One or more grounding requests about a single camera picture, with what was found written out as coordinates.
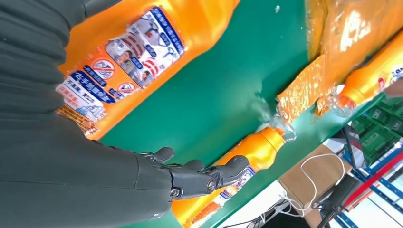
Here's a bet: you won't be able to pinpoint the person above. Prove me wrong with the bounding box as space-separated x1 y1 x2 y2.
384 80 403 99

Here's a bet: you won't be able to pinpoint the green crates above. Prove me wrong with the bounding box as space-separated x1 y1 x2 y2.
351 97 403 164

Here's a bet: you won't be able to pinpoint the yellow taped cardboard sheet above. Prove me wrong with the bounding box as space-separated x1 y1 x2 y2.
275 0 403 125

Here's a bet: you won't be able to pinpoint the blue and red metal rack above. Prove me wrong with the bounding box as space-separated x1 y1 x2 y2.
327 138 403 228

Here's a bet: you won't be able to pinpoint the brown cardboard box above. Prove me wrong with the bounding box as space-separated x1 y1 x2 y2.
278 144 353 218

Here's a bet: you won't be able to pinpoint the black stand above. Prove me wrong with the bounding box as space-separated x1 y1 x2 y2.
316 174 360 228

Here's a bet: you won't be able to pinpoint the green table board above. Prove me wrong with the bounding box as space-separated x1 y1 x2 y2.
99 0 388 228

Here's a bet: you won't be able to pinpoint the white desk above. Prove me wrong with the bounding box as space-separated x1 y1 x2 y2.
220 180 303 228

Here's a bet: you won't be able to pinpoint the white cable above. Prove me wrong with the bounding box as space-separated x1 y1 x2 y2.
258 153 347 228

